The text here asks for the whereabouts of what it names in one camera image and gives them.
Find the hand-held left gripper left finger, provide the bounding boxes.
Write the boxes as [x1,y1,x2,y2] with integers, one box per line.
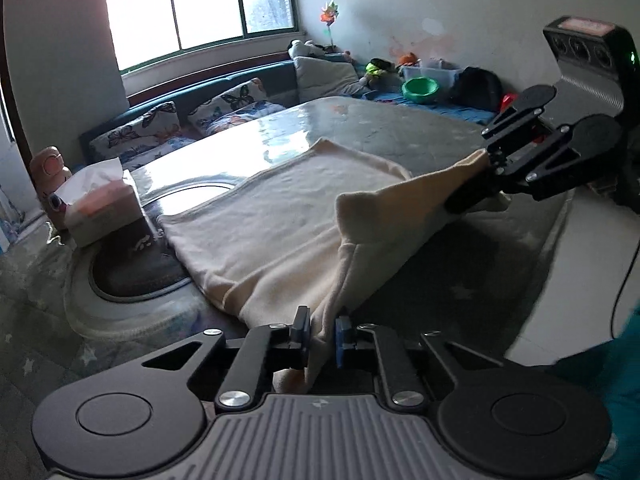
[142,306,312,409]

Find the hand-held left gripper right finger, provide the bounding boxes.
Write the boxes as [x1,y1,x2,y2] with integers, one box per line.
[336,316,505,407]

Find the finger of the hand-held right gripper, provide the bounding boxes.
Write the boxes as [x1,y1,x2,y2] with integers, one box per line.
[444,126,582,214]
[481,108,544,174]

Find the beige garment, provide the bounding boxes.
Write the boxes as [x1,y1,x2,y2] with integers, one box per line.
[157,137,512,396]

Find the black backpack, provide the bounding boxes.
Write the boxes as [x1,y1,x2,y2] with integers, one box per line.
[450,66,504,112]

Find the clear plastic storage bin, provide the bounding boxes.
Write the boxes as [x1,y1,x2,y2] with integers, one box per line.
[400,59,464,99]

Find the green plastic bowl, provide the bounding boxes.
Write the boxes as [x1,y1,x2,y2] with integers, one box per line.
[401,76,441,104]

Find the green and yellow toy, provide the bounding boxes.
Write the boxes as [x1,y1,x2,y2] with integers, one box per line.
[364,58,397,82]

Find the round black hotplate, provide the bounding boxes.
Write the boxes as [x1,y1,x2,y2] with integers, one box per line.
[64,175,237,342]

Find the grey cushion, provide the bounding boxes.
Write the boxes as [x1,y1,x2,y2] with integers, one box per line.
[292,55,372,102]

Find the colourful pinwheel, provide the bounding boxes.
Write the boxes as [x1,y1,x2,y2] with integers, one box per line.
[320,0,347,54]

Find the black and white plush toy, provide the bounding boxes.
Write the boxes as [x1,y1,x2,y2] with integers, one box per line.
[287,39,332,61]

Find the blue sofa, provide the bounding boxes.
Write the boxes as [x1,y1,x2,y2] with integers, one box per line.
[80,57,507,172]

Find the person's teal garment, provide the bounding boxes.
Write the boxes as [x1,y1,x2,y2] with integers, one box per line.
[550,305,640,480]

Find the tissue box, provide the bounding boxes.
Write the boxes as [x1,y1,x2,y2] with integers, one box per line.
[62,157,147,249]

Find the butterfly print cushion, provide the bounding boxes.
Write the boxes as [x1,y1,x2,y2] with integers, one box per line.
[102,101,187,162]
[187,78,287,136]

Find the pink figurine toy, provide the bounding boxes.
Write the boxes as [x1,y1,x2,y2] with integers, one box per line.
[29,146,76,232]

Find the window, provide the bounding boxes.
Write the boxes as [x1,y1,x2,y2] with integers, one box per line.
[102,0,297,74]

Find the black cable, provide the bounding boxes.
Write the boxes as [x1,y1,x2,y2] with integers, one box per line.
[609,242,640,342]

